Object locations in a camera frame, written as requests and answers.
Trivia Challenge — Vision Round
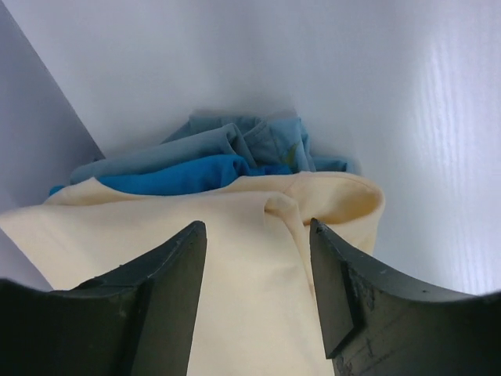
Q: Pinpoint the beige t shirt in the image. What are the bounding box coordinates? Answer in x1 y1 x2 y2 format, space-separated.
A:
1 172 385 375

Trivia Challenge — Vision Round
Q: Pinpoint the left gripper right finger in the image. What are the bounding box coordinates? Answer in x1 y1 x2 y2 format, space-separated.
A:
310 220 500 375

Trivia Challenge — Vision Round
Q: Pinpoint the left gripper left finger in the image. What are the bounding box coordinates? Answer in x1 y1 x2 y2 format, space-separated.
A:
1 221 207 375

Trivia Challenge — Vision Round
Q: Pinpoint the folded blue t shirt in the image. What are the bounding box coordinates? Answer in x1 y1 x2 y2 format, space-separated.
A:
48 154 293 197

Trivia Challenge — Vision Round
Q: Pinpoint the folded light blue striped shirt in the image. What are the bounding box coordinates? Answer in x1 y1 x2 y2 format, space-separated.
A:
70 114 355 184

